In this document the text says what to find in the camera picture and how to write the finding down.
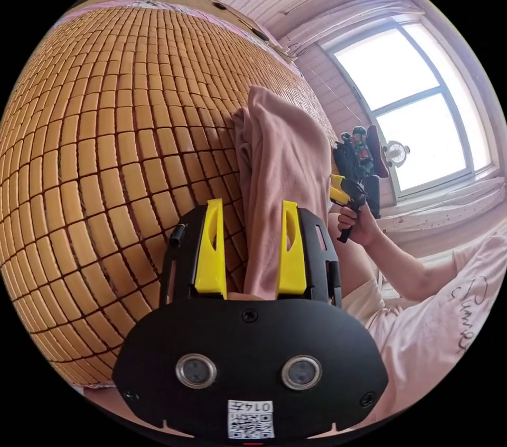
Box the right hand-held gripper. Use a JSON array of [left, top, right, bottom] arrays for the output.
[[329, 174, 382, 244]]

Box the person's right hand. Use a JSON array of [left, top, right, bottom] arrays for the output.
[[336, 204, 384, 249]]

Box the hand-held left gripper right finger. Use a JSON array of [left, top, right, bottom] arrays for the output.
[[277, 199, 308, 295]]

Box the pink long sleeve shirt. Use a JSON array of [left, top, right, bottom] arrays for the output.
[[231, 84, 334, 296]]

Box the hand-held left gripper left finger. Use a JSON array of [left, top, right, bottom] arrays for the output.
[[194, 198, 228, 300]]

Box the person's body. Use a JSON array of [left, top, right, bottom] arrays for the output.
[[340, 231, 507, 420]]

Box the person's right forearm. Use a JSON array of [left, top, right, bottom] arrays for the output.
[[368, 228, 463, 303]]

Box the bed with woven mat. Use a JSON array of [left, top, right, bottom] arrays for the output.
[[0, 0, 332, 396]]

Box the small white fan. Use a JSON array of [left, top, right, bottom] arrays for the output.
[[381, 139, 411, 169]]

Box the window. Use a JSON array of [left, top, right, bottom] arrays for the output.
[[315, 13, 502, 204]]

